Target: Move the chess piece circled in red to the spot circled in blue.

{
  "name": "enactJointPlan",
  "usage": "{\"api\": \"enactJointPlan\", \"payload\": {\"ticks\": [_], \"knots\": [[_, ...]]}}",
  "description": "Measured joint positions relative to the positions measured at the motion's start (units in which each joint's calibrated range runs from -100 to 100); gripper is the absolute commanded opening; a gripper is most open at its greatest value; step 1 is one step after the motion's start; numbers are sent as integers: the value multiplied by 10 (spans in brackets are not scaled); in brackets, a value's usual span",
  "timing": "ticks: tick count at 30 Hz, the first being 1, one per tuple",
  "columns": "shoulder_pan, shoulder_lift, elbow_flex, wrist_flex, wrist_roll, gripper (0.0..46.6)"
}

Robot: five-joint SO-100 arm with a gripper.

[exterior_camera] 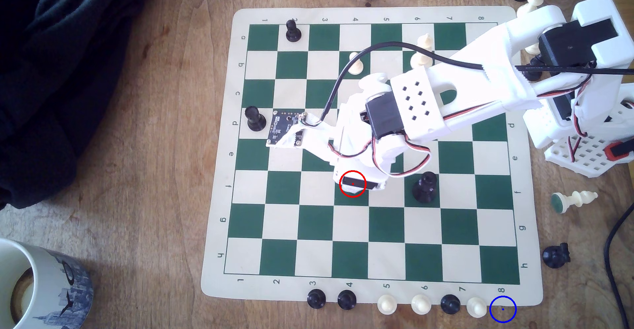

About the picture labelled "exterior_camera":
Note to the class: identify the tall white chess piece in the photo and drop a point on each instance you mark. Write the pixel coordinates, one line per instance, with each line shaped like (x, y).
(422, 56)

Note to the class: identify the camera circuit board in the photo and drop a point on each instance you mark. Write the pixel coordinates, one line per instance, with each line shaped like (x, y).
(285, 126)

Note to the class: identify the white piece with green felt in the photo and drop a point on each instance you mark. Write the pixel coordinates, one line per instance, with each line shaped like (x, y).
(574, 200)

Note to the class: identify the white mug with skyline print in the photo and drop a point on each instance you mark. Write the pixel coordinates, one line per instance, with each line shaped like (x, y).
(54, 289)

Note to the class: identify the black knight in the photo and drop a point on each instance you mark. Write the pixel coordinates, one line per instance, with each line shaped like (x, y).
(554, 256)

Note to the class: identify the white queen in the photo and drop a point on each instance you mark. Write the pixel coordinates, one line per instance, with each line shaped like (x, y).
(532, 0)

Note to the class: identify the white pawn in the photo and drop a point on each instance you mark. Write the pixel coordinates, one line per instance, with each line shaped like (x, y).
(355, 66)
(477, 307)
(421, 304)
(387, 305)

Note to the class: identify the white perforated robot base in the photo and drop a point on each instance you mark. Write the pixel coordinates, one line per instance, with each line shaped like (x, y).
(584, 158)

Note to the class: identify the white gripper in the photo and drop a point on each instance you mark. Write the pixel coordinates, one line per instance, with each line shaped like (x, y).
(358, 183)

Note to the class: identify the tall black chess piece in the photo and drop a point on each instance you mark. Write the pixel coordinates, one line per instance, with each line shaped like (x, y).
(424, 188)

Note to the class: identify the dark cloth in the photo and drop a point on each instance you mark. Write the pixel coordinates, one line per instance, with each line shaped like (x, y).
(59, 81)

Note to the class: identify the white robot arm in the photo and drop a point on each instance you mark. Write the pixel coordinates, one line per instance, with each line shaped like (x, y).
(495, 47)

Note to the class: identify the black pawn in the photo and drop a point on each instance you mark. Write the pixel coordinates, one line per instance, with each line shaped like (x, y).
(346, 300)
(293, 32)
(450, 304)
(316, 299)
(255, 119)

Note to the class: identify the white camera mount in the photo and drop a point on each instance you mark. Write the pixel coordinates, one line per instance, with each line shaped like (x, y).
(317, 143)

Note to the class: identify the green and cream chess mat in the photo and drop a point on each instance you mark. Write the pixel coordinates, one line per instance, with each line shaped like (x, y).
(317, 220)

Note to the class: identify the red and black clamp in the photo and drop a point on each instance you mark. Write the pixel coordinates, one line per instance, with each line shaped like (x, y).
(619, 150)

